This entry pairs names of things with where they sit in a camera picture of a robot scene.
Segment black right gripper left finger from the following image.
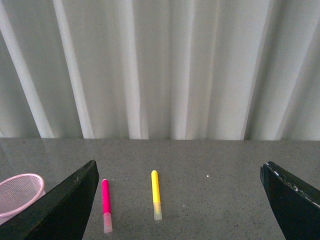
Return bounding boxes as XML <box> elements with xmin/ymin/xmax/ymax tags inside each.
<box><xmin>0</xmin><ymin>160</ymin><xmax>99</xmax><ymax>240</ymax></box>

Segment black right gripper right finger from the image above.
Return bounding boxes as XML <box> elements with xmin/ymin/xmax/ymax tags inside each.
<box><xmin>260</xmin><ymin>161</ymin><xmax>320</xmax><ymax>240</ymax></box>

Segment pink marker pen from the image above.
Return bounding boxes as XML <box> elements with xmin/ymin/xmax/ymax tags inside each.
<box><xmin>101</xmin><ymin>179</ymin><xmax>113</xmax><ymax>234</ymax></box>

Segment pink mesh cup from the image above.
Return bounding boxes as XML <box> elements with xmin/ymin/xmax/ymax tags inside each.
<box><xmin>0</xmin><ymin>173</ymin><xmax>46</xmax><ymax>224</ymax></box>

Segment yellow marker pen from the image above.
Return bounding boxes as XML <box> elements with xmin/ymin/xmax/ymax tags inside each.
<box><xmin>151</xmin><ymin>170</ymin><xmax>162</xmax><ymax>221</ymax></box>

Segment white curtain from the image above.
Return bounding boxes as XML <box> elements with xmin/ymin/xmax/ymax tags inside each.
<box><xmin>0</xmin><ymin>0</ymin><xmax>320</xmax><ymax>141</ymax></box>

